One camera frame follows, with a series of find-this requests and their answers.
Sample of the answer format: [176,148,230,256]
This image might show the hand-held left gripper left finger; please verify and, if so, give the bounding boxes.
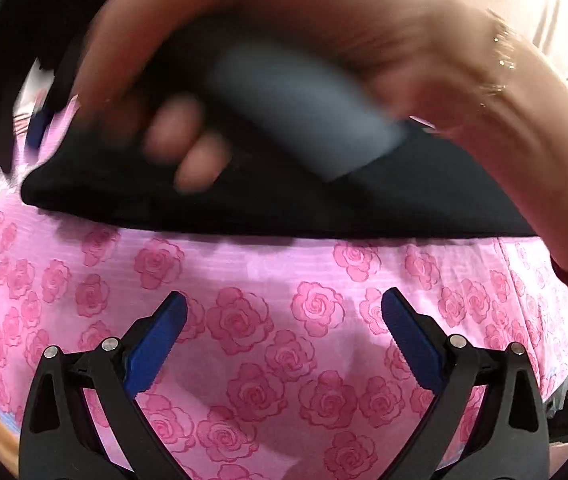
[18,290,189,480]

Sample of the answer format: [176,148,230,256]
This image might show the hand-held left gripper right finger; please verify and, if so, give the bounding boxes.
[381,287,550,480]

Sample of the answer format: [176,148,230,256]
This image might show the black pants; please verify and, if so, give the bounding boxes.
[20,100,539,239]

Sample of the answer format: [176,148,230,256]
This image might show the person's right forearm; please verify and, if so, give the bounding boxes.
[456,7,568,351]

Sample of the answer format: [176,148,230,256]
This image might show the person's right hand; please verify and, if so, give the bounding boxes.
[70,0,510,196]

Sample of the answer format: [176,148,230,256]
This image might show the pink rose print bedsheet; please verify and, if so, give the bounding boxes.
[0,80,568,480]

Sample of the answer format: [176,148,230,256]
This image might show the gold bracelet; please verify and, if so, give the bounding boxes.
[481,10,517,98]

